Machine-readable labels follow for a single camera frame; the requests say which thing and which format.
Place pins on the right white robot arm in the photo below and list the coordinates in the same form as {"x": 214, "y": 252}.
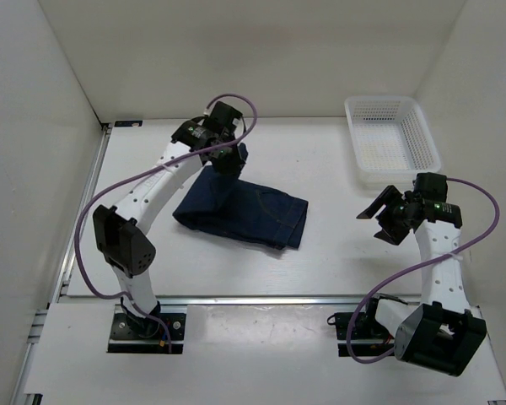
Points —
{"x": 440, "y": 332}

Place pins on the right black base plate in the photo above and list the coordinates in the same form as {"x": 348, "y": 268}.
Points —
{"x": 369, "y": 339}

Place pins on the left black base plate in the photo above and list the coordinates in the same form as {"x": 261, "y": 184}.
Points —
{"x": 128, "y": 337}

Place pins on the aluminium frame rail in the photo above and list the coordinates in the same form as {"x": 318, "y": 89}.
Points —
{"x": 256, "y": 330}

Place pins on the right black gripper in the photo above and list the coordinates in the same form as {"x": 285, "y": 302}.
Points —
{"x": 390, "y": 233}

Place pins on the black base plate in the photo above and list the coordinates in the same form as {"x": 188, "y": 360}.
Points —
{"x": 128, "y": 337}
{"x": 369, "y": 339}

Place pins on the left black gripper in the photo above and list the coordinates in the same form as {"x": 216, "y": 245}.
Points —
{"x": 233, "y": 166}

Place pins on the white perforated plastic basket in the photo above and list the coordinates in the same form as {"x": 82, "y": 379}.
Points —
{"x": 391, "y": 139}

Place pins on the dark blue denim trousers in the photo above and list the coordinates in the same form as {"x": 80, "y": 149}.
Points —
{"x": 226, "y": 206}

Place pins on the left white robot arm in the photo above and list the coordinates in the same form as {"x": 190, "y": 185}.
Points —
{"x": 121, "y": 231}

